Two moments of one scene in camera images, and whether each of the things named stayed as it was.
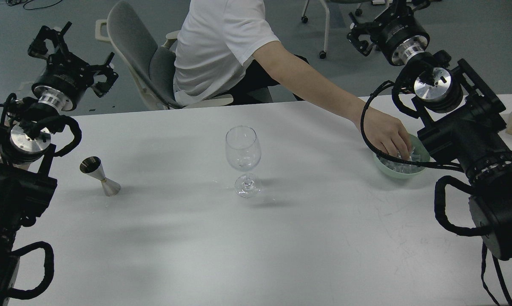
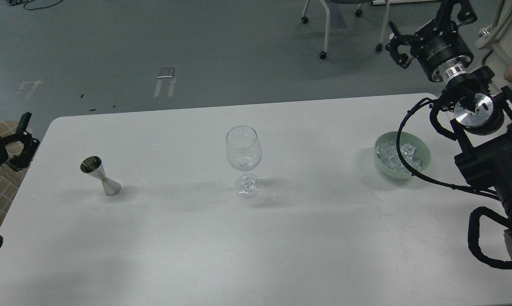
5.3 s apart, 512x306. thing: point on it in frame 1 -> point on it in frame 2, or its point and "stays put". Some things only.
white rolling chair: [327, 4] stays put
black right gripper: [397, 33] -> [437, 46]
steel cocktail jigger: [92, 165] stays put
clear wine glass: [243, 151] stays put
